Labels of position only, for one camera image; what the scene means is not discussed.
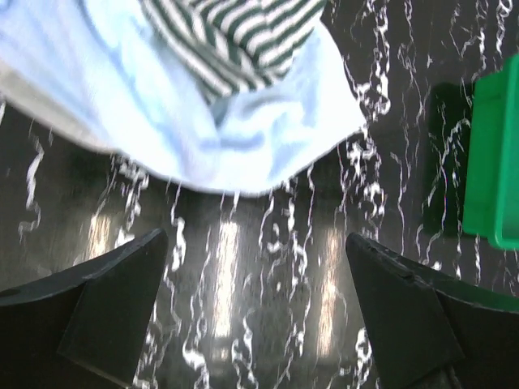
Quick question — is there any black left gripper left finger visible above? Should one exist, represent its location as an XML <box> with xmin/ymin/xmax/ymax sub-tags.
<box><xmin>1</xmin><ymin>229</ymin><xmax>169</xmax><ymax>388</ymax></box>

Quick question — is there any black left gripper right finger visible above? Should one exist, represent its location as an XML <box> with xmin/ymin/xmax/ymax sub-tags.
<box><xmin>345</xmin><ymin>233</ymin><xmax>518</xmax><ymax>388</ymax></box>

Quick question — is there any green white striped towel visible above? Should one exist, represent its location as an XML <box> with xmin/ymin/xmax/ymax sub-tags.
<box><xmin>140</xmin><ymin>0</ymin><xmax>326</xmax><ymax>101</ymax></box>

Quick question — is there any green plastic tray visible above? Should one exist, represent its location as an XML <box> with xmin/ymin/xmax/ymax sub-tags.
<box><xmin>462</xmin><ymin>55</ymin><xmax>518</xmax><ymax>250</ymax></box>

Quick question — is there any light blue towel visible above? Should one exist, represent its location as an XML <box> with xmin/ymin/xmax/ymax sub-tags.
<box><xmin>1</xmin><ymin>1</ymin><xmax>366</xmax><ymax>195</ymax></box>

